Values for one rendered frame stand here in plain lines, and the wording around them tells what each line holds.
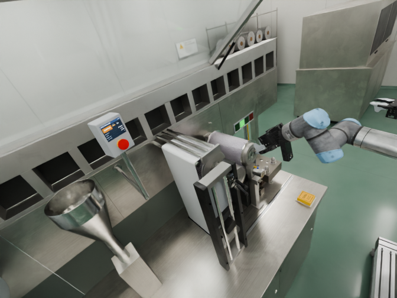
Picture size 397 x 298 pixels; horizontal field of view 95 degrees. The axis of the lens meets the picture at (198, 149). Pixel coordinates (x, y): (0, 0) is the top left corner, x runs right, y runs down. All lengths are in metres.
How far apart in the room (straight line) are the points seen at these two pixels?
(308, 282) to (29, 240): 1.84
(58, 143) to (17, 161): 0.12
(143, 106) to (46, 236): 0.65
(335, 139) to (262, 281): 0.65
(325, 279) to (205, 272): 1.22
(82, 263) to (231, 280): 0.69
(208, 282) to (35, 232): 0.73
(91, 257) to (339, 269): 1.82
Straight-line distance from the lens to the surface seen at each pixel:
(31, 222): 0.94
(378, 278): 1.91
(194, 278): 1.04
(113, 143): 0.52
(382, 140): 0.84
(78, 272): 1.16
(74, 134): 0.83
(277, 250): 1.06
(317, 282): 2.02
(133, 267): 0.88
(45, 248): 1.02
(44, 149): 0.84
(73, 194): 0.74
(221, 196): 0.72
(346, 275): 2.10
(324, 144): 0.76
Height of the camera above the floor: 1.84
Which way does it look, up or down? 32 degrees down
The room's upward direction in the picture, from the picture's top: 15 degrees counter-clockwise
